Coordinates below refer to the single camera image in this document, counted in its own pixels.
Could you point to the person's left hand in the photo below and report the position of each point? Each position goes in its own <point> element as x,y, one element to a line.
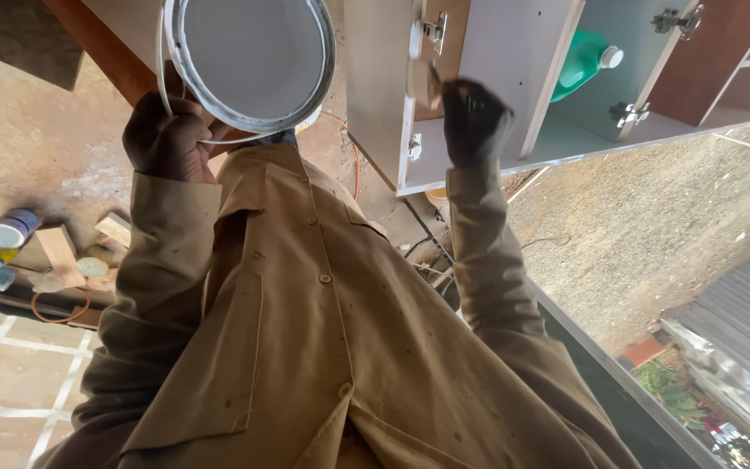
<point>160,140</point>

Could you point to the person's right hand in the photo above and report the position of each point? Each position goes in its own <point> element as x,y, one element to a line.
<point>476,124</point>

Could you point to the person's left fingers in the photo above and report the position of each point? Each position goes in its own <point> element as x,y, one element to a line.
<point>202,133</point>

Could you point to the person's right fingers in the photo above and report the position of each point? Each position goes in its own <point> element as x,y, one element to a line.
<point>456,98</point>

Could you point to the white paint bucket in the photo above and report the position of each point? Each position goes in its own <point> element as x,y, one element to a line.
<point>251,58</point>

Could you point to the white and brown wooden cabinet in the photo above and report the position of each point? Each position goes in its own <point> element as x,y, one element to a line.
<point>499,98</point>

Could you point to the silver cabinet hinge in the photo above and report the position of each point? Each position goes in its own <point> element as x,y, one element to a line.
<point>415,147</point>
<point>674,21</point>
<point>437,29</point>
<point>629,114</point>

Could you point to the brown wooden beam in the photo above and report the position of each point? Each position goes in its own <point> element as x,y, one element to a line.
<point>108,55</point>

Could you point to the green jug with white cap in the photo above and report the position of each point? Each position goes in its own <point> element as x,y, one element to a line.
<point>577,65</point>

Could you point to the small wooden offcut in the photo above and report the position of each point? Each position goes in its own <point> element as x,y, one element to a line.
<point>114,228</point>

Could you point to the round pale lid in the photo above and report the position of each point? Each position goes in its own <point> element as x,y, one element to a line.
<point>92,267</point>

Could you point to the long wooden block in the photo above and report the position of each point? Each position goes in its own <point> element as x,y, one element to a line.
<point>61,255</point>

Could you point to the blue and white can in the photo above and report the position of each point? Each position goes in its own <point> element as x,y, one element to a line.
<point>12,228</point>

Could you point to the tan work coat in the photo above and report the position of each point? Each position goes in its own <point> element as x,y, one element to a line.
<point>297,325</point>

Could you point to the red brick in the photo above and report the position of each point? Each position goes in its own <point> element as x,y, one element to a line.
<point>643,352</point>

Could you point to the grey metal ledge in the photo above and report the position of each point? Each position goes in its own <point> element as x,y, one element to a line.
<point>609,378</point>

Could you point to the corrugated metal sheet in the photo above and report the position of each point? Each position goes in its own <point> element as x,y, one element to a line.
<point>739,312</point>

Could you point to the green plants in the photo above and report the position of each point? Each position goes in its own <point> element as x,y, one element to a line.
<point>674,394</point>

